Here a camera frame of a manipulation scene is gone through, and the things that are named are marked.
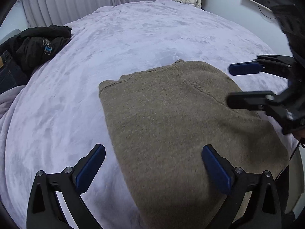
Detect brown knit sweater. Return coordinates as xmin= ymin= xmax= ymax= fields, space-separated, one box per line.
xmin=99 ymin=61 xmax=289 ymax=228

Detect grey folded blanket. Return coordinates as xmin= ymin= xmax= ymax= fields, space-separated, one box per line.
xmin=0 ymin=85 xmax=25 ymax=118

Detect dark blue jeans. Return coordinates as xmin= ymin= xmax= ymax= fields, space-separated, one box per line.
xmin=0 ymin=51 xmax=29 ymax=94

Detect black jacket on bed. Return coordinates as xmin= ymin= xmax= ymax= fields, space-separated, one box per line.
xmin=1 ymin=24 xmax=72 ymax=76

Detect grey padded headboard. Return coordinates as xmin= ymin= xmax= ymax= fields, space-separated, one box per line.
xmin=0 ymin=29 xmax=21 ymax=44

